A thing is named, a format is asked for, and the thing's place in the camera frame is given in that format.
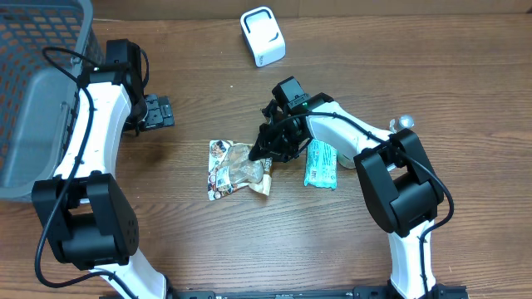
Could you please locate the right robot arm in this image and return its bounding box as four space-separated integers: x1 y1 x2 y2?
249 76 444 298

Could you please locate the yellow drink bottle grey cap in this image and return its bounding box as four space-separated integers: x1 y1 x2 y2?
389 115 415 133

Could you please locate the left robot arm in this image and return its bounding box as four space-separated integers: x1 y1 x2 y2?
32 39 178 298

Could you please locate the green white can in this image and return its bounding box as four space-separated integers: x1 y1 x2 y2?
337 154 355 169

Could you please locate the white barcode scanner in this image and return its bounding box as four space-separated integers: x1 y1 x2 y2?
239 6 286 67

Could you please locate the mint green tissue pack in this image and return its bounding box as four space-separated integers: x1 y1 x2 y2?
303 140 337 189

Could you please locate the dark grey plastic basket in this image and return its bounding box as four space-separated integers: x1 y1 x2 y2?
1 0 105 202

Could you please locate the brown white snack bag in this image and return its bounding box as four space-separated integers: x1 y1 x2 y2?
207 140 273 201

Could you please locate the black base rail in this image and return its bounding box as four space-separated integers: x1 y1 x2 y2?
99 284 470 299

